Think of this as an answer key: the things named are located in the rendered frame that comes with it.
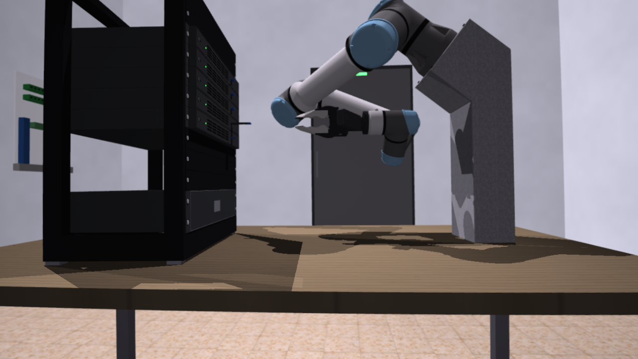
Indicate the black server rack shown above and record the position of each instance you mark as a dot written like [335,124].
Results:
[171,90]

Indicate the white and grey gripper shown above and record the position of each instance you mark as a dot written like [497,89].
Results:
[334,130]

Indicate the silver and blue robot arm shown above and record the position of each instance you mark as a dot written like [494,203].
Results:
[392,26]

